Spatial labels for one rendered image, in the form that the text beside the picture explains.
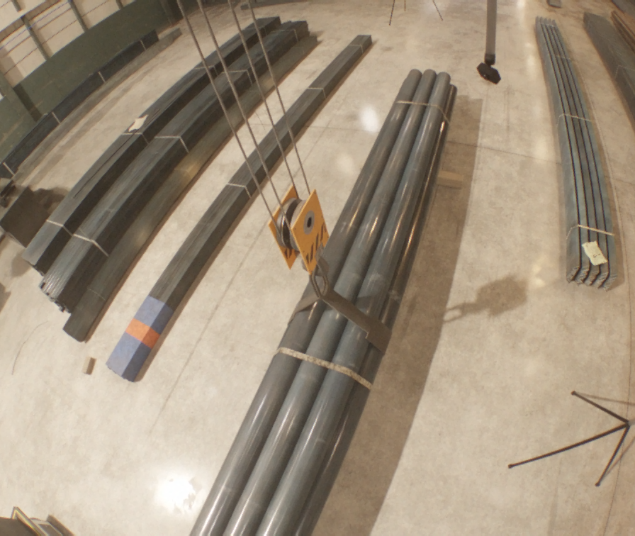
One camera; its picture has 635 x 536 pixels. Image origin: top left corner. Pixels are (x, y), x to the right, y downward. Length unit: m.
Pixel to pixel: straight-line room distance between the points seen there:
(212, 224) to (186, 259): 0.42
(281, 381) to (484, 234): 2.03
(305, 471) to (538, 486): 1.48
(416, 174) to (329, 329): 1.35
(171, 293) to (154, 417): 1.05
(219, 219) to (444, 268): 2.04
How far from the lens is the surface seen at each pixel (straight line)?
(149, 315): 3.20
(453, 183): 3.44
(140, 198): 4.19
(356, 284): 2.18
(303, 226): 1.36
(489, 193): 3.49
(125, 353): 3.19
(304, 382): 1.96
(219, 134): 4.69
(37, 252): 4.48
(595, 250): 3.05
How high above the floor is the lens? 2.39
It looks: 54 degrees down
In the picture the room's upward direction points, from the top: 20 degrees counter-clockwise
